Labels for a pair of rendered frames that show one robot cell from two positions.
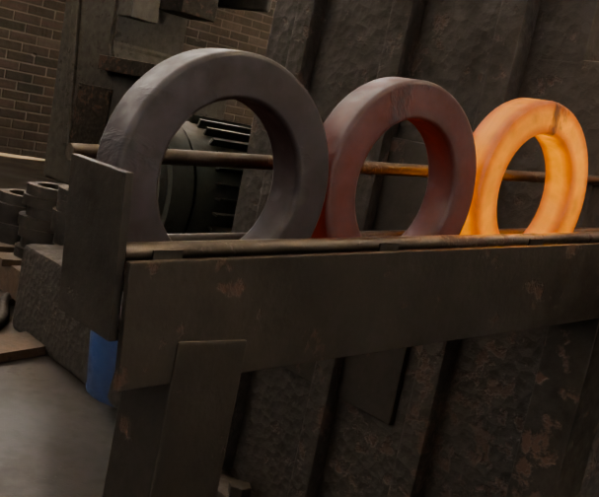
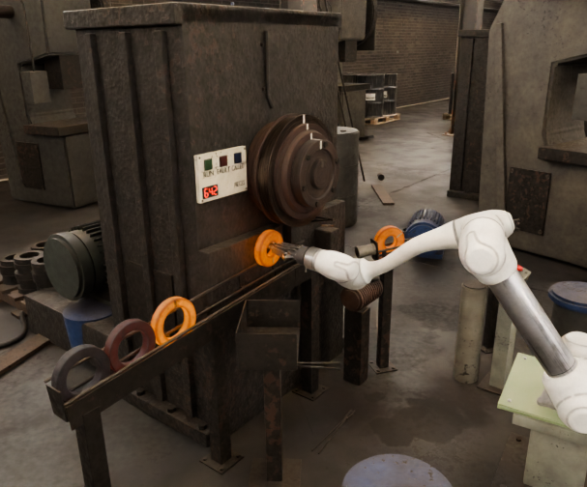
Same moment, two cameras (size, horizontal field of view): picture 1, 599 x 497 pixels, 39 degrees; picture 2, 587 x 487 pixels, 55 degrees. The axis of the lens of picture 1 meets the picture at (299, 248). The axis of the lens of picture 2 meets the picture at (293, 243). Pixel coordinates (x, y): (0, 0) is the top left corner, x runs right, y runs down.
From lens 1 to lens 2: 1.37 m
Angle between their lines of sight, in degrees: 14
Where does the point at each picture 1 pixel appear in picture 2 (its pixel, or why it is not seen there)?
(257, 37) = not seen: hidden behind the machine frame
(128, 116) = (55, 378)
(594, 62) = (201, 251)
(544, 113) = (170, 305)
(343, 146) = (110, 351)
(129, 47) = (40, 114)
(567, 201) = (190, 317)
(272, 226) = (99, 375)
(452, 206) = (149, 342)
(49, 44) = not seen: outside the picture
